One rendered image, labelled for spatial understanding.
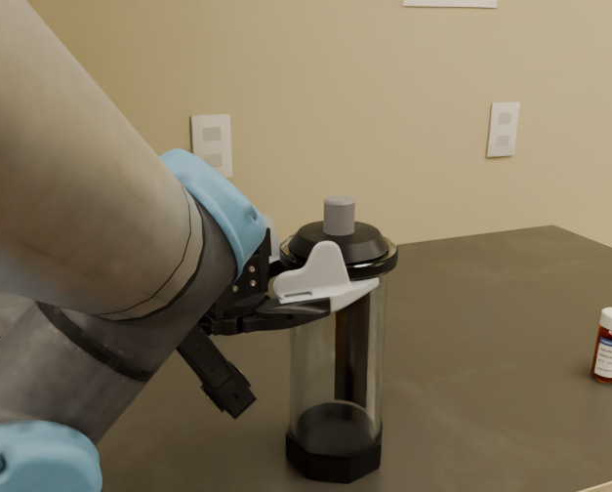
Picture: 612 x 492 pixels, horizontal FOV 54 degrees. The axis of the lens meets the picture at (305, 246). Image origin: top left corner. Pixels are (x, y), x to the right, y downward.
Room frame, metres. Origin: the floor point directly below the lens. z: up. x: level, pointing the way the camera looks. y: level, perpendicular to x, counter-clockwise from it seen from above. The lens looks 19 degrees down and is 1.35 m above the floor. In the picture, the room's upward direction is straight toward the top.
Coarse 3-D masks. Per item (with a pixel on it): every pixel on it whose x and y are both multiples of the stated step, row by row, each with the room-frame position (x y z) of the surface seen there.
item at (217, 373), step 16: (192, 336) 0.40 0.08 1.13; (192, 352) 0.40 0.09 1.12; (208, 352) 0.41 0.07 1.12; (192, 368) 0.40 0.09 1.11; (208, 368) 0.41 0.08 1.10; (224, 368) 0.41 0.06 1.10; (208, 384) 0.41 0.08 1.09; (224, 384) 0.41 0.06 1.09; (240, 384) 0.42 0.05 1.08; (208, 400) 0.43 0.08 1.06; (224, 400) 0.41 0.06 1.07; (240, 400) 0.42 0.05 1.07
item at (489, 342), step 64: (448, 256) 1.10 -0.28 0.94; (512, 256) 1.10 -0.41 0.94; (576, 256) 1.10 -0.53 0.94; (448, 320) 0.82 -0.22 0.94; (512, 320) 0.82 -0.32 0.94; (576, 320) 0.82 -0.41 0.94; (192, 384) 0.64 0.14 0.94; (256, 384) 0.64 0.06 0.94; (384, 384) 0.64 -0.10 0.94; (448, 384) 0.64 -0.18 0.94; (512, 384) 0.64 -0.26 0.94; (576, 384) 0.64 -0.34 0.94; (128, 448) 0.52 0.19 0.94; (192, 448) 0.52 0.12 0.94; (256, 448) 0.52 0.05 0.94; (384, 448) 0.52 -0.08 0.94; (448, 448) 0.52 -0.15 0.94; (512, 448) 0.52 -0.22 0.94; (576, 448) 0.52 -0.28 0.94
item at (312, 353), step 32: (288, 256) 0.49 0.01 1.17; (384, 256) 0.49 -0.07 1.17; (384, 288) 0.50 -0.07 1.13; (320, 320) 0.47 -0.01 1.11; (352, 320) 0.47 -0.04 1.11; (384, 320) 0.50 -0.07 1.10; (320, 352) 0.47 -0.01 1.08; (352, 352) 0.47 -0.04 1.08; (320, 384) 0.47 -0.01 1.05; (352, 384) 0.47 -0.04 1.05; (320, 416) 0.47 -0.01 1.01; (352, 416) 0.47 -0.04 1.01; (320, 448) 0.47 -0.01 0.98; (352, 448) 0.47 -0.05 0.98
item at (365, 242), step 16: (336, 208) 0.50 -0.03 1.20; (352, 208) 0.51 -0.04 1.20; (320, 224) 0.54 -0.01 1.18; (336, 224) 0.50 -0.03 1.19; (352, 224) 0.51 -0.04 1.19; (304, 240) 0.50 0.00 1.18; (320, 240) 0.49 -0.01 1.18; (336, 240) 0.49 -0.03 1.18; (352, 240) 0.49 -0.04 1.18; (368, 240) 0.49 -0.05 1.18; (384, 240) 0.51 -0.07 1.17; (304, 256) 0.48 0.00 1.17; (352, 256) 0.48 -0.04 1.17; (368, 256) 0.48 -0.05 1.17
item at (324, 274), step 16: (320, 256) 0.45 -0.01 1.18; (336, 256) 0.45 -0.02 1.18; (288, 272) 0.44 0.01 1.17; (304, 272) 0.44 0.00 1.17; (320, 272) 0.45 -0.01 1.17; (336, 272) 0.45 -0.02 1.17; (288, 288) 0.44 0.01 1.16; (304, 288) 0.44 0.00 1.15; (320, 288) 0.45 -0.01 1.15; (336, 288) 0.45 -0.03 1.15; (352, 288) 0.45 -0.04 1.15; (368, 288) 0.46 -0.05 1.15; (336, 304) 0.44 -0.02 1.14
